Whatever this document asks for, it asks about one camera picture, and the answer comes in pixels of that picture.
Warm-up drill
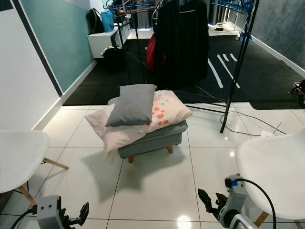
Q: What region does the grey square pillow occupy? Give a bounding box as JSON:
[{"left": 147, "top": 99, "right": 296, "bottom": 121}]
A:
[{"left": 105, "top": 84, "right": 158, "bottom": 127}]

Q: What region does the pink pillow with orange dots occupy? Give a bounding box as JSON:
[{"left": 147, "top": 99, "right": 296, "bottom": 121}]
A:
[{"left": 85, "top": 90, "right": 193, "bottom": 155}]

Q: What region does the small white power box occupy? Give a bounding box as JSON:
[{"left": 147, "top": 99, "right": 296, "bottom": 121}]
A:
[{"left": 260, "top": 123, "right": 283, "bottom": 139}]

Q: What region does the grey footstool with wooden legs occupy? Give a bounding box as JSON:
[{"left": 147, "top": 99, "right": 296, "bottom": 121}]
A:
[{"left": 108, "top": 97, "right": 188, "bottom": 164}]

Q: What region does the black metal clothes rack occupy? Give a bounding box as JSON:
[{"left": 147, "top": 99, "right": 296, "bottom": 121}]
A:
[{"left": 117, "top": 0, "right": 261, "bottom": 134}]

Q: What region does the black floor mat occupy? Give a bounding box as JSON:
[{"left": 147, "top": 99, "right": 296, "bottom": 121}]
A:
[{"left": 62, "top": 37, "right": 305, "bottom": 110}]

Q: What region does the black duffel bag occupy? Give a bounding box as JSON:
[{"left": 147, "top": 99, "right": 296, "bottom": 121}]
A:
[{"left": 102, "top": 46, "right": 127, "bottom": 73}]

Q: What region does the black hanging garment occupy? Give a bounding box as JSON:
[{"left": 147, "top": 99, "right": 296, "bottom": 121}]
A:
[{"left": 153, "top": 0, "right": 211, "bottom": 91}]

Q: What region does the red fabric laundry bin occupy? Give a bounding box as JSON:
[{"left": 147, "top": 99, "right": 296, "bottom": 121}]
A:
[{"left": 146, "top": 33, "right": 167, "bottom": 74}]

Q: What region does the white low shelf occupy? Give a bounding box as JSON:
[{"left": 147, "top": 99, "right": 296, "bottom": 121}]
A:
[{"left": 88, "top": 24, "right": 132, "bottom": 59}]

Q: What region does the white low table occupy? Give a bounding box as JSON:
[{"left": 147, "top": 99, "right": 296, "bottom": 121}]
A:
[{"left": 209, "top": 20, "right": 244, "bottom": 39}]

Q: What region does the black backpack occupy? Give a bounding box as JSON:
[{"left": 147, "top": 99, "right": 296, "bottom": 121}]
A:
[{"left": 86, "top": 8, "right": 105, "bottom": 35}]

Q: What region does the blue bag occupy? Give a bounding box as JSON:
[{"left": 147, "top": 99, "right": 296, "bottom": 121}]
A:
[{"left": 101, "top": 10, "right": 116, "bottom": 33}]

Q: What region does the bunch of blue hangers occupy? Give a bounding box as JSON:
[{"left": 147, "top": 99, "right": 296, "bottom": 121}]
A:
[
  {"left": 105, "top": 0, "right": 165, "bottom": 17},
  {"left": 211, "top": 0, "right": 254, "bottom": 15}
]

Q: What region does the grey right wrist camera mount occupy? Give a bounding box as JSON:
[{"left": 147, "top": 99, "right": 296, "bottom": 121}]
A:
[{"left": 219, "top": 174, "right": 254, "bottom": 229}]

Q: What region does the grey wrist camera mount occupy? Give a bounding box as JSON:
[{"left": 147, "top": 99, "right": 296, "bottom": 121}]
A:
[
  {"left": 37, "top": 195, "right": 65, "bottom": 229},
  {"left": 219, "top": 174, "right": 254, "bottom": 229}
]

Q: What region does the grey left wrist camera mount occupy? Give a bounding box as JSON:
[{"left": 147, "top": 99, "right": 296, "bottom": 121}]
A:
[{"left": 37, "top": 195, "right": 65, "bottom": 229}]

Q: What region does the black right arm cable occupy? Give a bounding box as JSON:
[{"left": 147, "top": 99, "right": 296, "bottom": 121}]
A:
[{"left": 233, "top": 177, "right": 277, "bottom": 229}]

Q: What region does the thin black floor cable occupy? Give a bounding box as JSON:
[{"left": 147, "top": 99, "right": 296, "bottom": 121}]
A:
[{"left": 193, "top": 85, "right": 286, "bottom": 136}]

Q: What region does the black device with wires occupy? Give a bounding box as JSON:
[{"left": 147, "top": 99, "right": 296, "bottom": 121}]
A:
[{"left": 291, "top": 79, "right": 305, "bottom": 106}]

